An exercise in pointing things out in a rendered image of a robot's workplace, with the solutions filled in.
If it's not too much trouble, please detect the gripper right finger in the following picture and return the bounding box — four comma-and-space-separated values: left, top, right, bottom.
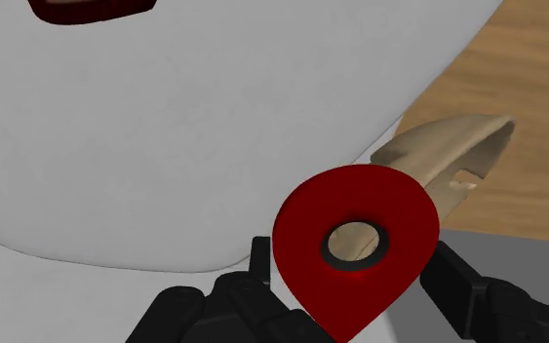
418, 239, 549, 343

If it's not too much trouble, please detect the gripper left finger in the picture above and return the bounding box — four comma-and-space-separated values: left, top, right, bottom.
125, 235, 336, 343

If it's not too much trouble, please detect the white toilet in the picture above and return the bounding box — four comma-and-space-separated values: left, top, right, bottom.
0, 0, 506, 343

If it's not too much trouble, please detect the dark red object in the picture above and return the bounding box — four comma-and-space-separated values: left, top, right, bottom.
26, 0, 158, 26

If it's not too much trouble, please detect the red-handled beige scoop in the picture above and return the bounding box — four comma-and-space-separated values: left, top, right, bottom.
271, 113, 517, 343

